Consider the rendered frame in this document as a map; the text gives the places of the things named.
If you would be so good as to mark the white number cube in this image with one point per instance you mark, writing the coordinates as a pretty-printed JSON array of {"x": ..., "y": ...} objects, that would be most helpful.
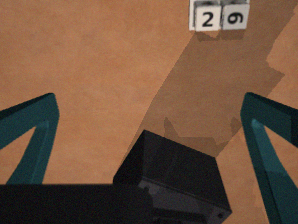
[
  {"x": 206, "y": 15},
  {"x": 234, "y": 14}
]

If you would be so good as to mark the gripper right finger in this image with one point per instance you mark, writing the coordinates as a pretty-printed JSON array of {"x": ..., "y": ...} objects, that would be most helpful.
[{"x": 279, "y": 192}]

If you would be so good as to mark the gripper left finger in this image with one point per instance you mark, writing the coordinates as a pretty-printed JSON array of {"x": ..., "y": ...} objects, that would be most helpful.
[{"x": 41, "y": 112}]

